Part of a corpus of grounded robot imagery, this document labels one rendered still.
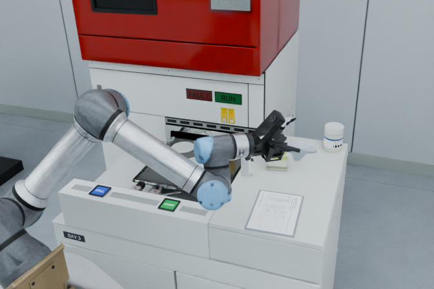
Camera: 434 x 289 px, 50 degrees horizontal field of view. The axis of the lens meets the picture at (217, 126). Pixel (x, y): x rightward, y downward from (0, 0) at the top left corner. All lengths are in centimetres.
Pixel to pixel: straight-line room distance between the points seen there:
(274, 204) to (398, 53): 200
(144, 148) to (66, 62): 312
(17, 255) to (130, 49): 97
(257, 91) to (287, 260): 73
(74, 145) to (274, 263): 68
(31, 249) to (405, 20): 259
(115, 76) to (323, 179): 103
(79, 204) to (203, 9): 83
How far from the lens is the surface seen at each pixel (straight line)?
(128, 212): 155
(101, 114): 122
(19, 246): 138
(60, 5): 412
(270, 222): 142
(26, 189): 148
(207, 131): 200
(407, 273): 280
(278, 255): 142
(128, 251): 167
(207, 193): 117
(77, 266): 158
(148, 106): 210
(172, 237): 153
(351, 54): 330
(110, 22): 198
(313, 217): 146
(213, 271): 155
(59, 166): 143
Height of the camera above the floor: 185
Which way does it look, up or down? 27 degrees down
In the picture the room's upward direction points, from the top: 2 degrees counter-clockwise
